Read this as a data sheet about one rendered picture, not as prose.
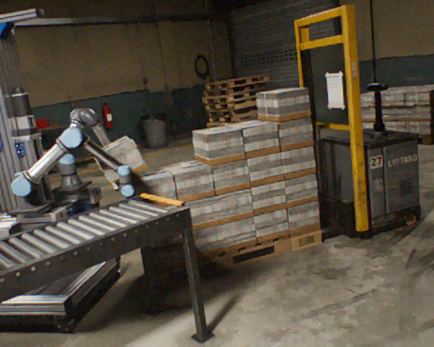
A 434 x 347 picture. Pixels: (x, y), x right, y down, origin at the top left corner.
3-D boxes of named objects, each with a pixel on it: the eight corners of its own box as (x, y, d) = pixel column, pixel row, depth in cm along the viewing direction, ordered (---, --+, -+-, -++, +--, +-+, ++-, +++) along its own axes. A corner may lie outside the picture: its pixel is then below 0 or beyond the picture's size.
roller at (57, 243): (42, 236, 249) (40, 227, 248) (78, 254, 214) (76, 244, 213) (33, 239, 246) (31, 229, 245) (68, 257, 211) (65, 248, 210)
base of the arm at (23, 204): (14, 210, 287) (11, 195, 285) (29, 202, 302) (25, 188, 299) (35, 209, 284) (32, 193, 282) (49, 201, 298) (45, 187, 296)
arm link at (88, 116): (96, 104, 346) (126, 156, 370) (88, 105, 353) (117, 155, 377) (85, 112, 340) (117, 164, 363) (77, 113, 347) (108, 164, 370)
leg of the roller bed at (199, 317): (203, 332, 271) (186, 225, 256) (209, 335, 267) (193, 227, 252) (195, 337, 268) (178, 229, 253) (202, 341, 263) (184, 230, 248)
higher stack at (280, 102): (269, 238, 405) (253, 92, 377) (299, 229, 415) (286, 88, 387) (291, 251, 370) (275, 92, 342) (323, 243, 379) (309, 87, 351)
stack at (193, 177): (143, 272, 369) (125, 173, 351) (270, 238, 405) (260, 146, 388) (153, 291, 334) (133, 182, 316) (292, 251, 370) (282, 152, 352)
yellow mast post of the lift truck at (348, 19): (353, 229, 376) (337, 7, 338) (362, 226, 378) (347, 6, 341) (360, 231, 367) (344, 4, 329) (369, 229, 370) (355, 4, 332)
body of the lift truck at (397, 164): (325, 217, 441) (318, 135, 423) (372, 204, 458) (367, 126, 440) (372, 238, 376) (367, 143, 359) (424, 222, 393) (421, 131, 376)
